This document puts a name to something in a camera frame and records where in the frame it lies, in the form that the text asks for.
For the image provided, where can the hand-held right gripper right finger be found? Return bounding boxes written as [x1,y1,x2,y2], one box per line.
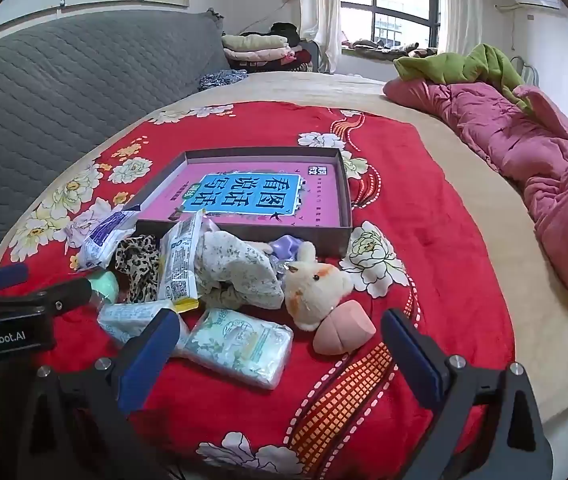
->
[380,308,547,480]

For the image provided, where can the white curtain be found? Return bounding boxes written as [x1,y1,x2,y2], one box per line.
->
[439,0,485,56]
[294,0,342,73]

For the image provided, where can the white metal rack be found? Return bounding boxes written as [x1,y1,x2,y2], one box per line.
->
[510,55,538,87]

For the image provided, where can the pink peach-shaped sponge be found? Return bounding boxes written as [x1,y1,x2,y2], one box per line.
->
[312,300,377,356]

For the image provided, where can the leopard print scrunchie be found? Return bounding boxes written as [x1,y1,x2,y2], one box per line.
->
[114,234,162,303]

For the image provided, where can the clothes on window sill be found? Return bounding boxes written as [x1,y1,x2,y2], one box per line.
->
[341,39,440,59]

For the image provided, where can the large green floral tissue pack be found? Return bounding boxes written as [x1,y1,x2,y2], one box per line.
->
[184,307,294,391]

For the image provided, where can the blue and white packet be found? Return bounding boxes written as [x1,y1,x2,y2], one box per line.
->
[78,208,137,269]

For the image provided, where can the green sponge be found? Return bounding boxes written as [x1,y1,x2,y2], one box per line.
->
[86,270,120,306]

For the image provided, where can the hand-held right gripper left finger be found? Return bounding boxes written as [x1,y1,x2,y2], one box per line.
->
[14,307,185,480]

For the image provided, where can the grey box with pink bottom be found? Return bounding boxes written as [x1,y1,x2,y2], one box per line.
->
[125,147,355,260]

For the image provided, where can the red floral blanket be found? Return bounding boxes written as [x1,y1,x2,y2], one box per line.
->
[9,100,517,480]

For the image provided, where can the green blanket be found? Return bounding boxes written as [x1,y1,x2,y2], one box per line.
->
[394,43,535,111]

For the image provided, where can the stack of folded clothes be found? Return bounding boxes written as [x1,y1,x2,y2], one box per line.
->
[221,34,315,73]

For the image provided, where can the pink quilt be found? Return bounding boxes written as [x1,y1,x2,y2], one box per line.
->
[383,79,568,296]

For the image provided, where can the white and yellow wipes packet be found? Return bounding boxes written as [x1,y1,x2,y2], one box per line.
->
[156,210,206,313]

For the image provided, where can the blue patterned cloth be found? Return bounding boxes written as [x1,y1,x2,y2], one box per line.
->
[198,69,250,92]

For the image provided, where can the grey quilted cover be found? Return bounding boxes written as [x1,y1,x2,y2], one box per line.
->
[0,9,232,266]

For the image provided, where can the small green floral tissue pack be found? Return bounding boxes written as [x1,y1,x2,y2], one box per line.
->
[96,300,191,357]

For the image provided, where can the black garment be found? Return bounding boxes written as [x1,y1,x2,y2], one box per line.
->
[269,22,306,43]

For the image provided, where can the purple satin scrunchie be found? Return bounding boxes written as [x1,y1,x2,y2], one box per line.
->
[268,234,307,273]

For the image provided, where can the cream plush rabbit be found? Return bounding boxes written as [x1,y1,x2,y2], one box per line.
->
[283,241,355,332]

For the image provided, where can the cream floral scrunchie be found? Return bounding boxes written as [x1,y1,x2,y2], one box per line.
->
[194,230,285,311]

